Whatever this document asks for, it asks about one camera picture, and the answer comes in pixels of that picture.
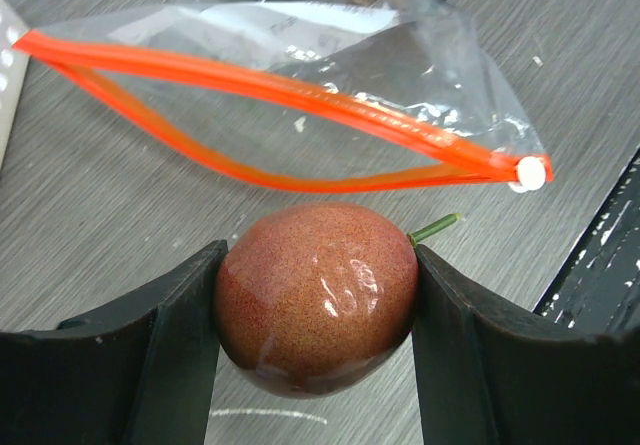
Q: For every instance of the clear zip top bag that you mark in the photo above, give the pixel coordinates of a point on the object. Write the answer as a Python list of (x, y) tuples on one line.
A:
[(307, 96)]

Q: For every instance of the white perforated plastic basket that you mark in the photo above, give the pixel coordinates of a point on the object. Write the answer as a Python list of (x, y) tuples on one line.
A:
[(13, 68)]

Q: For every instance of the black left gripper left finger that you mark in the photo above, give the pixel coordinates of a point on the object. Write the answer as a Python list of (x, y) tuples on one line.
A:
[(137, 370)]

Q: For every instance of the fake brown passion fruit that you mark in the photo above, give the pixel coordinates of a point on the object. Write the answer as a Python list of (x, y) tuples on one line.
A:
[(315, 297)]

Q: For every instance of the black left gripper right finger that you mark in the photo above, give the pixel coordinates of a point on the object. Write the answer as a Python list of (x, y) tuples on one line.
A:
[(491, 372)]

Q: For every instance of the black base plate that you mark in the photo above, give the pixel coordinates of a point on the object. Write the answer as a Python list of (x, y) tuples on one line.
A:
[(597, 288)]

